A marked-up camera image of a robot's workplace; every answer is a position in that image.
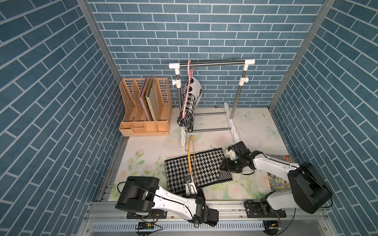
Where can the yellow wooden hanger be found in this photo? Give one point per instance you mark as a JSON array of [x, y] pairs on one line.
[[191, 157]]

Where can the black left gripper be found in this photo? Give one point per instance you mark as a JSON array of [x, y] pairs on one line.
[[200, 195]]

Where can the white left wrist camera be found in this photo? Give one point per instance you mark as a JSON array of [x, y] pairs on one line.
[[190, 186]]

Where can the black white houndstooth scarf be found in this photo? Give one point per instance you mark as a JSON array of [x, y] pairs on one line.
[[208, 170]]

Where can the black white smiley scarf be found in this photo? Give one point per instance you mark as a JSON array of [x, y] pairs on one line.
[[195, 95]]

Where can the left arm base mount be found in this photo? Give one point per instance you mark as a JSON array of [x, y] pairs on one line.
[[153, 214]]

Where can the purple folder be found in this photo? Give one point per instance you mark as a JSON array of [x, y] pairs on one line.
[[143, 100]]

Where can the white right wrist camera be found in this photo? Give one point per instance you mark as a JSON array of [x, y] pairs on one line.
[[231, 153]]

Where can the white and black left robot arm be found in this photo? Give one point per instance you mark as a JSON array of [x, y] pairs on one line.
[[144, 194]]

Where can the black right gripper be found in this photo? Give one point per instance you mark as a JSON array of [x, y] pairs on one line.
[[227, 166]]

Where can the pink plastic hanger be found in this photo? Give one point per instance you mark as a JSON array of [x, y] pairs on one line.
[[190, 74]]

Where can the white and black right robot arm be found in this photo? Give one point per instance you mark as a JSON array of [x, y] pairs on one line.
[[308, 190]]

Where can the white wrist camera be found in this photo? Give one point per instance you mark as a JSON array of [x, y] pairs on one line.
[[231, 153], [190, 186]]

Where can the beige folder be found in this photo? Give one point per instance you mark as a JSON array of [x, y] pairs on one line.
[[151, 98]]

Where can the right green circuit board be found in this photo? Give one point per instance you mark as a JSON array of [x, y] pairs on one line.
[[271, 227]]

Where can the floral table mat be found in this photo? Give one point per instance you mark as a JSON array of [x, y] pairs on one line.
[[145, 156]]

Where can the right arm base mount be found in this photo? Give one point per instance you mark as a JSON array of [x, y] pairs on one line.
[[257, 208]]

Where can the green circuit board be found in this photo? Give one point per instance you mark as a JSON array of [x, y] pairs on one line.
[[149, 226], [271, 227]]

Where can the left green circuit board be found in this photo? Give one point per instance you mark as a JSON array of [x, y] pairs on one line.
[[149, 226]]

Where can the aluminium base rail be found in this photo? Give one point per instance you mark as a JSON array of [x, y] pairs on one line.
[[102, 219]]

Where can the colourful floral booklet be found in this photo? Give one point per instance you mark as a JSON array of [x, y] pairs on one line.
[[278, 184]]

